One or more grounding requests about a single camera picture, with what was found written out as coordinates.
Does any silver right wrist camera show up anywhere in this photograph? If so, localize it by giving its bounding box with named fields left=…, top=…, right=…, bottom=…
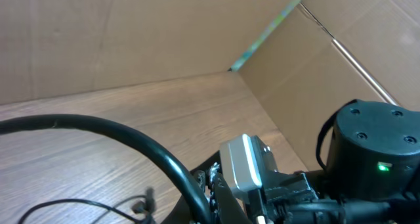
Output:
left=219, top=134, right=278, bottom=204

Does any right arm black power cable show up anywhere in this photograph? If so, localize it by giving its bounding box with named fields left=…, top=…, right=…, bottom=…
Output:
left=0, top=114, right=213, bottom=224

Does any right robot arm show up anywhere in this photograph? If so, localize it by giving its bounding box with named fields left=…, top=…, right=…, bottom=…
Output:
left=193, top=100, right=419, bottom=223

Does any black usb cable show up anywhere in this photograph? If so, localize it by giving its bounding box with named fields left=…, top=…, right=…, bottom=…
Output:
left=18, top=187, right=157, bottom=224

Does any brown cardboard wall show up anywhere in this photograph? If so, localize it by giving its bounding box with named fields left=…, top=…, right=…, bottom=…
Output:
left=1, top=0, right=419, bottom=169

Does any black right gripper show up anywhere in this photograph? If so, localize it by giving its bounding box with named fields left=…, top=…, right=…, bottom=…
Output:
left=160, top=150, right=317, bottom=224

